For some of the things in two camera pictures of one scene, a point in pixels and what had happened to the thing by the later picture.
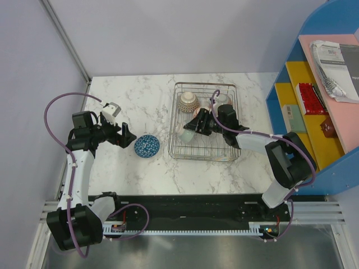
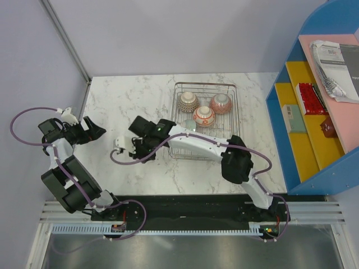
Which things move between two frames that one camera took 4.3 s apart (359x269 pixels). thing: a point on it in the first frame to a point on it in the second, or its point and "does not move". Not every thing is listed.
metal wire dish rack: (201, 113) does not move
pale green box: (293, 119) does not move
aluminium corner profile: (67, 41) does not move
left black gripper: (124, 139) to (93, 133)
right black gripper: (196, 124) to (137, 154)
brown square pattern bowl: (187, 102) does not move
